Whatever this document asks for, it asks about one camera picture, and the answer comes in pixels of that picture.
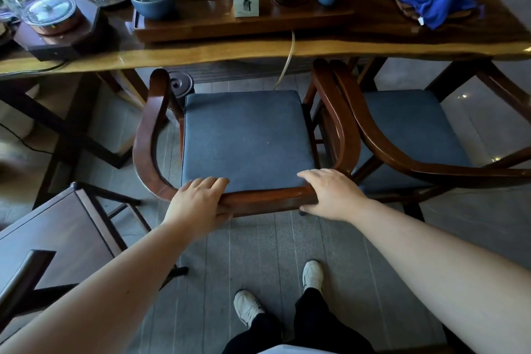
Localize person's right hand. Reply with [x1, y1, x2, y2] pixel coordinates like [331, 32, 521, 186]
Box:
[296, 168, 370, 222]

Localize person's left hand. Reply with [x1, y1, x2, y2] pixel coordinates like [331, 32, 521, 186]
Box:
[160, 176, 233, 241]

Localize blue-cushioned wooden armchair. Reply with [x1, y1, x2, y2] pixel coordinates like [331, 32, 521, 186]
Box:
[330, 57, 531, 222]
[132, 58, 362, 217]

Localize wooden armchair without cushion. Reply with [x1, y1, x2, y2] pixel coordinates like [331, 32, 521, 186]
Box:
[0, 181, 190, 325]

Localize person's left forearm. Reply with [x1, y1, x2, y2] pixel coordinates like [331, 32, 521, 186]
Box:
[0, 218, 196, 354]

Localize person's right forearm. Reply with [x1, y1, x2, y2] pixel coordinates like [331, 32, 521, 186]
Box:
[351, 196, 531, 354]

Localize white right shoe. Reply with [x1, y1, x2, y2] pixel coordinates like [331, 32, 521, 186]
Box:
[301, 260, 324, 295]

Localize white shoe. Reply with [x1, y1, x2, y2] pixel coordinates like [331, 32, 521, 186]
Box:
[301, 260, 324, 295]
[233, 290, 265, 329]

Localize dark blue seat cushion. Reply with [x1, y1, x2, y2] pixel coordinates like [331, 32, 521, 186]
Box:
[181, 89, 318, 192]
[352, 89, 473, 192]

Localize white left shoe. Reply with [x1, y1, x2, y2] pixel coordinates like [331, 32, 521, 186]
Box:
[233, 290, 265, 329]

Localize black lidded waste bucket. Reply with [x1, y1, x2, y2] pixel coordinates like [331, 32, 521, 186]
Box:
[168, 71, 195, 108]

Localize black trousers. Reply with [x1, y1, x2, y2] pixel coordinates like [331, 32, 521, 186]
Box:
[223, 287, 374, 354]

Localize light blue shirt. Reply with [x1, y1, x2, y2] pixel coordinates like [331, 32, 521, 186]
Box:
[257, 345, 332, 354]

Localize wooden table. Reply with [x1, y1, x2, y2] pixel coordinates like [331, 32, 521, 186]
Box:
[0, 0, 531, 209]

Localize dark wooden tea tray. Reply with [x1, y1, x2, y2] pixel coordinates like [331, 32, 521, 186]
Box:
[132, 0, 356, 44]

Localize small wooden leaf tray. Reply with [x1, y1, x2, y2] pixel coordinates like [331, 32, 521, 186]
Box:
[394, 0, 473, 22]

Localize blue ceramic bowl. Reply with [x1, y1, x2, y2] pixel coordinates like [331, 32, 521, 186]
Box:
[128, 0, 175, 21]

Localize blue cloth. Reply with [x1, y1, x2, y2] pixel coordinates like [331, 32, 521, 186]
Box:
[386, 0, 485, 30]

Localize pale yellow drain hose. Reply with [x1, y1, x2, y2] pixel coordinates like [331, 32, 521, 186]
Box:
[273, 30, 296, 91]

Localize black power cable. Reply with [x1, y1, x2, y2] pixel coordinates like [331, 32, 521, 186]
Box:
[0, 59, 69, 155]

